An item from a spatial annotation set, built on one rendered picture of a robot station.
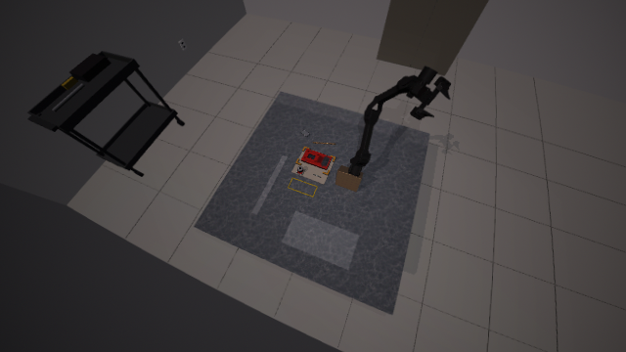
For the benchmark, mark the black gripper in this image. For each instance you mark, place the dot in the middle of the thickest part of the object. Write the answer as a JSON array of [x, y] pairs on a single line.
[[442, 86]]

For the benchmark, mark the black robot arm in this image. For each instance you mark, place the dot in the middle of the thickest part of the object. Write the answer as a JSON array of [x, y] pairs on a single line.
[[413, 86]]

